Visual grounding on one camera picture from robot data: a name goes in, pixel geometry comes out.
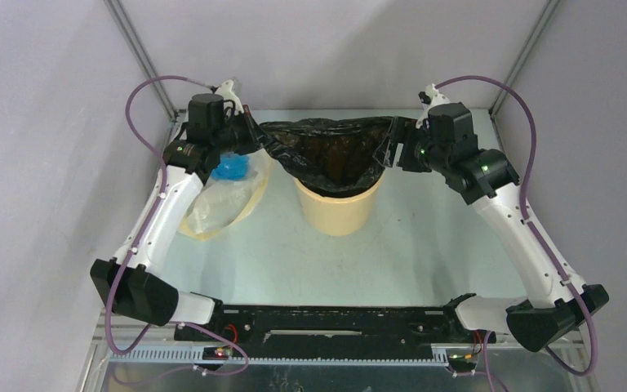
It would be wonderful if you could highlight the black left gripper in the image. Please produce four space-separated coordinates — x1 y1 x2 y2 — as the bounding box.
211 105 273 156

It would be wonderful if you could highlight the black trash bag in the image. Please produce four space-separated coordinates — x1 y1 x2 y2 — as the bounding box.
272 116 393 198

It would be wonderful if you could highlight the clear plastic bag yellow rim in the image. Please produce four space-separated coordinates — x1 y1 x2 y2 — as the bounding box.
179 149 273 241

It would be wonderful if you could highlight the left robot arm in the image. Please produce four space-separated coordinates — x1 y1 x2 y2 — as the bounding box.
90 92 265 341

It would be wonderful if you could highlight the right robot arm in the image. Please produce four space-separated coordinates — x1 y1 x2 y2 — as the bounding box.
374 103 609 352

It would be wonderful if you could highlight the blue trash bag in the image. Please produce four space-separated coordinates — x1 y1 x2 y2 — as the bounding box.
211 153 249 180

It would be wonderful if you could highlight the cream yellow trash bin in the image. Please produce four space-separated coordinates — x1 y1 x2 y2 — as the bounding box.
294 174 385 236

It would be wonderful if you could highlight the left circuit board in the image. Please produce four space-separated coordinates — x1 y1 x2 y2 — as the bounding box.
202 346 233 361

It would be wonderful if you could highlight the circuit board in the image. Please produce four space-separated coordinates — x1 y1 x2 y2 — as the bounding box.
202 346 233 361
447 353 481 376

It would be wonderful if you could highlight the right circuit board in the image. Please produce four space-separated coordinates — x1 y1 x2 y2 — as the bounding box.
447 353 481 376

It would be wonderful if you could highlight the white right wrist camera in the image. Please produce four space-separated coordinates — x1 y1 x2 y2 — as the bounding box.
416 83 451 129

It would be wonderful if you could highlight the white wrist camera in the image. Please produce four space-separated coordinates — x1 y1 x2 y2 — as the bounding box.
416 83 451 129
212 78 244 115

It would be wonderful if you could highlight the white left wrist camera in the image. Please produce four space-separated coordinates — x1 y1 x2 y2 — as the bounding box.
212 78 244 115

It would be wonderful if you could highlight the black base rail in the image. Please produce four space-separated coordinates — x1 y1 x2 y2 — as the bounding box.
205 301 496 362

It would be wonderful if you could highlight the left aluminium frame post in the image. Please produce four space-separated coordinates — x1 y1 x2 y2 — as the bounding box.
103 0 178 118

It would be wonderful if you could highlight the aluminium frame post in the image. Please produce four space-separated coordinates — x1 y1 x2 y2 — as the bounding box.
103 0 178 118
503 0 563 89

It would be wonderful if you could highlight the right aluminium frame post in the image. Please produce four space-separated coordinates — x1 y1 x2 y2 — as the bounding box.
503 0 563 89

